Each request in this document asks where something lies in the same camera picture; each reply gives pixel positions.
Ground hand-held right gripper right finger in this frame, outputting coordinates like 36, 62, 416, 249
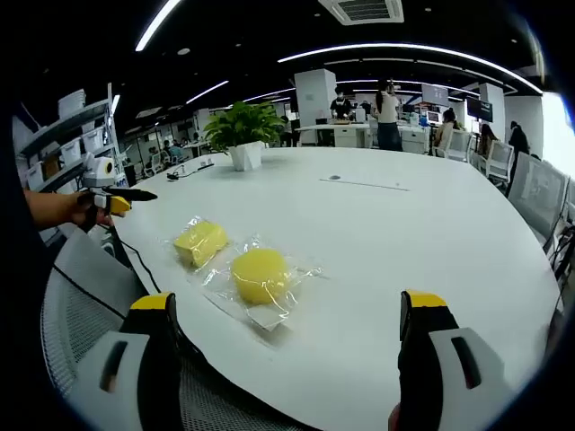
397, 289, 518, 431

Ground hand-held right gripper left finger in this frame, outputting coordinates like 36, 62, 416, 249
71, 291, 183, 431

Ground round yellow silicone block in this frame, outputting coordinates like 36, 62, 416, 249
230, 247, 301, 309

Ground person's left hand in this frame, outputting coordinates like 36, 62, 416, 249
66, 189, 116, 228

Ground person's right hand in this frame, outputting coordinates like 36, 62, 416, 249
387, 400, 404, 431

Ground metal storage shelf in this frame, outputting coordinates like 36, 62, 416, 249
13, 83, 126, 192

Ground stack of white bins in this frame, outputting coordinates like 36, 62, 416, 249
57, 88, 87, 116

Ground grey mesh office chair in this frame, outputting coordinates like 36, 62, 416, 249
506, 151, 571, 255
40, 227, 311, 431
483, 140, 516, 183
447, 131, 475, 163

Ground round yellow sponge in bag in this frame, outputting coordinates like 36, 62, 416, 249
200, 233, 325, 336

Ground linear ceiling light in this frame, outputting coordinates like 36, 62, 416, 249
134, 0, 181, 53
277, 41, 544, 96
184, 80, 231, 107

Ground green plant in white pot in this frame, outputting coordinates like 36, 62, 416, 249
203, 101, 288, 172

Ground white office desk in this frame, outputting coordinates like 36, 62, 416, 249
294, 121, 433, 153

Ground ceiling air conditioner vent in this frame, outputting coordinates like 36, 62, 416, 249
317, 0, 405, 26

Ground black cable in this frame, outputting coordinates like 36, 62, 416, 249
111, 226, 164, 294

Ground grey table cable cover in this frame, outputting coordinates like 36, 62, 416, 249
319, 173, 411, 192

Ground wall monitor screen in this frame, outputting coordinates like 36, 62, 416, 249
420, 84, 450, 109
465, 96, 495, 123

